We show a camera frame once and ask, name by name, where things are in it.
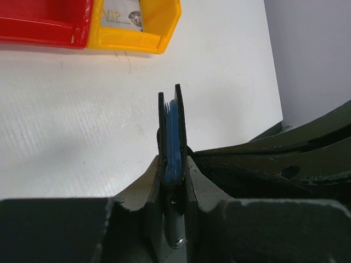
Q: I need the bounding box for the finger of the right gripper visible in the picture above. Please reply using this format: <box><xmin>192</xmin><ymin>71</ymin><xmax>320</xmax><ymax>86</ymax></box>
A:
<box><xmin>191</xmin><ymin>102</ymin><xmax>350</xmax><ymax>200</ymax></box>

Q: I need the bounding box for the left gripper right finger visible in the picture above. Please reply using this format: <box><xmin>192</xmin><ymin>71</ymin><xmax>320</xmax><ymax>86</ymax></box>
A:
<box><xmin>185</xmin><ymin>158</ymin><xmax>350</xmax><ymax>262</ymax></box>

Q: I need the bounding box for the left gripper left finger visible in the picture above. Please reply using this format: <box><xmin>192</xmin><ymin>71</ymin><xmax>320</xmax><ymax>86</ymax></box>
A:
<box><xmin>1</xmin><ymin>158</ymin><xmax>162</xmax><ymax>262</ymax></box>

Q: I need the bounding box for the black card holder wallet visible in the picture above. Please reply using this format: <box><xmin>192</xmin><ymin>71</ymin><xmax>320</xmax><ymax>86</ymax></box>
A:
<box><xmin>156</xmin><ymin>83</ymin><xmax>190</xmax><ymax>249</ymax></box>

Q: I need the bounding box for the silver VIP cards stack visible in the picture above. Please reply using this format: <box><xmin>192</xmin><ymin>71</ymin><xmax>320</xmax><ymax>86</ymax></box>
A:
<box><xmin>100</xmin><ymin>0</ymin><xmax>143</xmax><ymax>32</ymax></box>

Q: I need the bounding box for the yellow plastic bin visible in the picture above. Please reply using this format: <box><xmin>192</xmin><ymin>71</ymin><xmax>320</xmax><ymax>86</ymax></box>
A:
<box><xmin>87</xmin><ymin>1</ymin><xmax>182</xmax><ymax>54</ymax></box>

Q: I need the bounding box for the red plastic bin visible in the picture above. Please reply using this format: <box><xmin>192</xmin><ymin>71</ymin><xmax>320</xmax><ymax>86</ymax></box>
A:
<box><xmin>1</xmin><ymin>0</ymin><xmax>93</xmax><ymax>49</ymax></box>

